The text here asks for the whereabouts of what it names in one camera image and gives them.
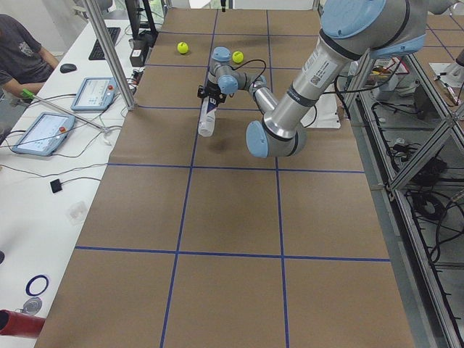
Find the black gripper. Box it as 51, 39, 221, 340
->
202, 82, 226, 108

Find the clear tennis ball tube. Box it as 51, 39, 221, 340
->
198, 97, 217, 137

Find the Roland Garros tennis ball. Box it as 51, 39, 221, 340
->
232, 51, 244, 65

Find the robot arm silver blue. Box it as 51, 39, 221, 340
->
198, 0, 454, 158

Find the Wilson tennis ball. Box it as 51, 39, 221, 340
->
177, 41, 189, 54

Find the black box white label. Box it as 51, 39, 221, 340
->
130, 39, 149, 67

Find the black monitor stand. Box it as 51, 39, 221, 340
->
125, 0, 158, 42

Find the diagonal aluminium brace rod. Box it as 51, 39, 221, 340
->
21, 88, 109, 133

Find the far blue teach pendant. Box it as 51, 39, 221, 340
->
71, 77, 117, 112

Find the blue teach pendant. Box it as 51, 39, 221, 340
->
12, 112, 75, 157
71, 77, 117, 112

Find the black keyboard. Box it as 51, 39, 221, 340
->
88, 27, 122, 61

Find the brown paper table mat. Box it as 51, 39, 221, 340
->
37, 9, 415, 347

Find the black computer mouse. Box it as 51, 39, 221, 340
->
59, 63, 78, 74

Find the near blue teach pendant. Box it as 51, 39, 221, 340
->
12, 112, 75, 157

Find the small black square puck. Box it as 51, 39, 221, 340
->
50, 179, 62, 194

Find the seated person grey shirt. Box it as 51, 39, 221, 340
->
0, 13, 60, 144

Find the blue tape roll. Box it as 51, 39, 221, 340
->
25, 274, 49, 297

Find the silver metal lid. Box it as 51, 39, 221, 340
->
21, 297, 43, 315

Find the red cylinder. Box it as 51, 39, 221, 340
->
0, 310, 46, 339

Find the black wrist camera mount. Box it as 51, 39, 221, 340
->
197, 86, 207, 99

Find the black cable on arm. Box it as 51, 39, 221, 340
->
227, 59, 268, 98

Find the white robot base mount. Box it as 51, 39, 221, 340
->
301, 94, 341, 129

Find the aluminium frame post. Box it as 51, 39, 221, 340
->
83, 0, 136, 111

